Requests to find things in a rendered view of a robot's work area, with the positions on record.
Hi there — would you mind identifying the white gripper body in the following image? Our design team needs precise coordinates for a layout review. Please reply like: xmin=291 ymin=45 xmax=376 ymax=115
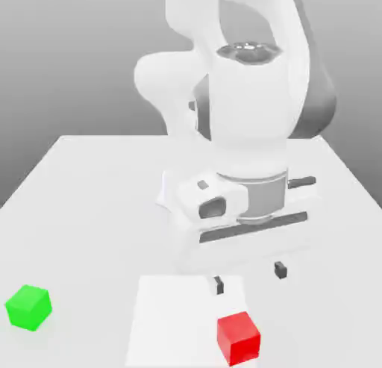
xmin=174 ymin=207 xmax=318 ymax=275

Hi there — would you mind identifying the small red cube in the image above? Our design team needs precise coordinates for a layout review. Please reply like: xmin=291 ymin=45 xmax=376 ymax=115
xmin=216 ymin=311 xmax=262 ymax=368

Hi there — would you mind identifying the small green cube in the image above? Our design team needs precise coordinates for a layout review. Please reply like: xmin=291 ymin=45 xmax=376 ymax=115
xmin=4 ymin=284 xmax=54 ymax=333

